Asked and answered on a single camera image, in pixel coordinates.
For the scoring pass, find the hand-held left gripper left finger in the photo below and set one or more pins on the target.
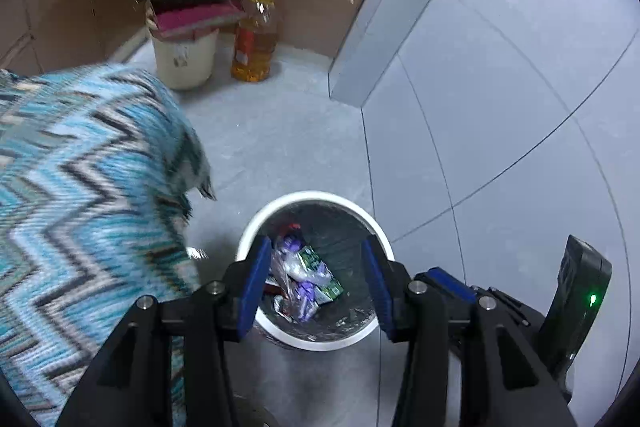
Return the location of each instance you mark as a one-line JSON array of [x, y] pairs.
[[252, 292]]

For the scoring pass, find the maroon dustpan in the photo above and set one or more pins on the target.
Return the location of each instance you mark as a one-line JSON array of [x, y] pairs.
[[190, 19]]

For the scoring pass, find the green snack wrapper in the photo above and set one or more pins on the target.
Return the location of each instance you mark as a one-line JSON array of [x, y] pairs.
[[312, 259]]

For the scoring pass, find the red wrapper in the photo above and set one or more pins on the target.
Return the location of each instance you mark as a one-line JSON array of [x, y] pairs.
[[292, 225]]

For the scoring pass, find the cream plastic bucket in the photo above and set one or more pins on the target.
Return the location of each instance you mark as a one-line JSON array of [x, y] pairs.
[[182, 62]]

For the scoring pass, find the purple wrapper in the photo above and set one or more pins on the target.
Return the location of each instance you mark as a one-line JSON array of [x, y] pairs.
[[305, 297]]

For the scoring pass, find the zigzag knitted blanket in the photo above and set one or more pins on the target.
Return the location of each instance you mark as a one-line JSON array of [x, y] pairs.
[[75, 207]]

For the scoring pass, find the clear plastic bag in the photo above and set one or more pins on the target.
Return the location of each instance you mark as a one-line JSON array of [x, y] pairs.
[[280, 267]]

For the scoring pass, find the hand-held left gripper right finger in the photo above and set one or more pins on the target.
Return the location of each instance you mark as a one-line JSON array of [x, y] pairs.
[[377, 287]]

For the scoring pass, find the grey trash bin white rim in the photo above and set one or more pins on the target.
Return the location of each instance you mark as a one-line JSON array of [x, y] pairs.
[[345, 227]]

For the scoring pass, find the cooking oil bottle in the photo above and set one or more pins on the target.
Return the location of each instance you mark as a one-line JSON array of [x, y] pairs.
[[252, 52]]

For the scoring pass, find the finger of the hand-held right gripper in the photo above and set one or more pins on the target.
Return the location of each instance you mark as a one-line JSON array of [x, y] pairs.
[[450, 282]]

